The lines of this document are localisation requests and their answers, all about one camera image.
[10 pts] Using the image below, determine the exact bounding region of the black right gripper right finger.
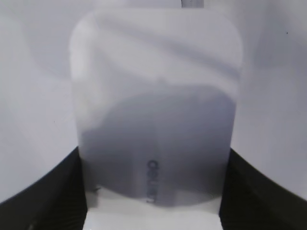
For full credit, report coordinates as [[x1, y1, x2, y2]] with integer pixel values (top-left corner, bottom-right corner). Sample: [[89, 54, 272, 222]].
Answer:
[[219, 149, 307, 230]]

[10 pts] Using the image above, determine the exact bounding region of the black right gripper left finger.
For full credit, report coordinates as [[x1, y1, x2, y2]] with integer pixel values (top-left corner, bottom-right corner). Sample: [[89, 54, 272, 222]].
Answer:
[[0, 148, 88, 230]]

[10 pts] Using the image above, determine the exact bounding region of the white eraser with black felt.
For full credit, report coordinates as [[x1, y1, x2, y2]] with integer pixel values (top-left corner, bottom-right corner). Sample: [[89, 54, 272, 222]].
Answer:
[[69, 8, 242, 230]]

